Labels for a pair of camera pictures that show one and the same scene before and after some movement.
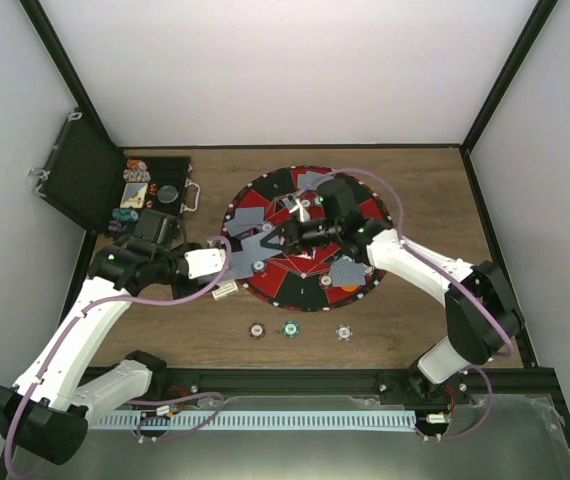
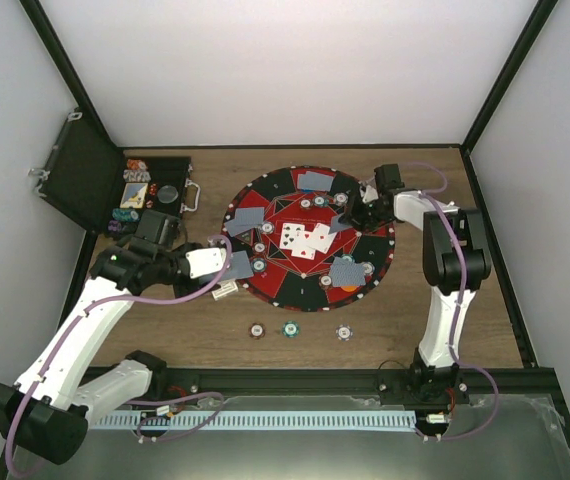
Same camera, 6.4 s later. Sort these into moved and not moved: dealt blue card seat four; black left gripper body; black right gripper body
Moved: black right gripper body
Not moved: black left gripper body; dealt blue card seat four
